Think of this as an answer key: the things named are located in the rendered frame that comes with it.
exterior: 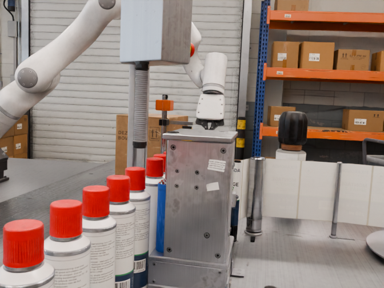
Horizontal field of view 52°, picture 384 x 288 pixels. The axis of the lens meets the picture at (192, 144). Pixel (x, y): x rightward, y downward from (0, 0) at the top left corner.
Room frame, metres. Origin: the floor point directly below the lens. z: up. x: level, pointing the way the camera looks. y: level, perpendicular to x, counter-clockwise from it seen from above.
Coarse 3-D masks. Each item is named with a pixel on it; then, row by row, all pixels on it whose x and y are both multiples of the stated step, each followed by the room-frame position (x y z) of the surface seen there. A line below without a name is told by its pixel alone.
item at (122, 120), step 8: (120, 120) 1.70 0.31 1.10; (152, 120) 1.66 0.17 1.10; (176, 120) 1.75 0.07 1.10; (184, 120) 1.87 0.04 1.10; (120, 128) 1.70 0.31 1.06; (152, 128) 1.66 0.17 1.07; (160, 128) 1.65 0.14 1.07; (168, 128) 1.65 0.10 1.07; (176, 128) 1.76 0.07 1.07; (120, 136) 1.70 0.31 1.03; (152, 136) 1.66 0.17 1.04; (160, 136) 1.65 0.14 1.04; (120, 144) 1.70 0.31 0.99; (152, 144) 1.66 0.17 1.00; (160, 144) 1.65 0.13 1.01; (120, 152) 1.70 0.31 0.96; (152, 152) 1.66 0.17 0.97; (160, 152) 1.65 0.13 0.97; (120, 160) 1.70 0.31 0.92; (120, 168) 1.70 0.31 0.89
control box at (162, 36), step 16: (128, 0) 1.02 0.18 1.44; (144, 0) 0.97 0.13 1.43; (160, 0) 0.93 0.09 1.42; (176, 0) 0.95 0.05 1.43; (192, 0) 1.00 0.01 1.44; (128, 16) 1.02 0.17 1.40; (144, 16) 0.97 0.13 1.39; (160, 16) 0.93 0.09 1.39; (176, 16) 0.95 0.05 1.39; (128, 32) 1.02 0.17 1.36; (144, 32) 0.97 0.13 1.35; (160, 32) 0.93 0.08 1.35; (176, 32) 0.95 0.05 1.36; (128, 48) 1.01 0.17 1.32; (144, 48) 0.97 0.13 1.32; (160, 48) 0.93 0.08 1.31; (176, 48) 0.95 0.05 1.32; (160, 64) 1.02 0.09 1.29; (176, 64) 1.00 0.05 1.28
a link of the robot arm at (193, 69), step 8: (192, 24) 1.48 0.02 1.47; (192, 32) 1.46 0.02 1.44; (192, 40) 1.46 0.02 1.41; (200, 40) 1.48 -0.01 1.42; (192, 56) 1.54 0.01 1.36; (192, 64) 1.56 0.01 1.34; (200, 64) 1.59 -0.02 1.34; (192, 72) 1.56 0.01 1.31; (200, 72) 1.55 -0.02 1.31; (192, 80) 1.57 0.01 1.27; (200, 80) 1.54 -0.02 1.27; (200, 88) 1.58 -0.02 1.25
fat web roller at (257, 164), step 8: (256, 160) 0.92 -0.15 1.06; (264, 160) 0.92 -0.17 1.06; (256, 168) 0.92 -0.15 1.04; (264, 168) 0.93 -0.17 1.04; (256, 176) 0.92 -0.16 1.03; (264, 176) 0.93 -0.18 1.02; (256, 184) 0.92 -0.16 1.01; (264, 184) 0.93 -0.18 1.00; (248, 192) 0.94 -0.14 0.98; (256, 192) 0.92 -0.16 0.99; (248, 200) 0.93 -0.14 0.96; (256, 200) 0.92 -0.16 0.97; (248, 208) 0.93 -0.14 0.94; (256, 208) 0.92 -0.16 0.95; (248, 216) 0.93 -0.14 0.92; (256, 216) 0.92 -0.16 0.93; (248, 224) 0.93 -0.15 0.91; (256, 224) 0.92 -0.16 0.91; (248, 232) 0.93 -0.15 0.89; (256, 232) 0.93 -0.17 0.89
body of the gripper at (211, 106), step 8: (200, 96) 1.47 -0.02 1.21; (208, 96) 1.46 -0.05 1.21; (216, 96) 1.46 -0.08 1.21; (200, 104) 1.45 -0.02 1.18; (208, 104) 1.45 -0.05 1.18; (216, 104) 1.44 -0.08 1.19; (224, 104) 1.45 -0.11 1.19; (200, 112) 1.44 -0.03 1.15; (208, 112) 1.44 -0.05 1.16; (216, 112) 1.43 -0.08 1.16; (224, 112) 1.45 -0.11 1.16; (200, 120) 1.47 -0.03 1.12; (208, 120) 1.45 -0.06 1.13; (216, 120) 1.45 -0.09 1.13
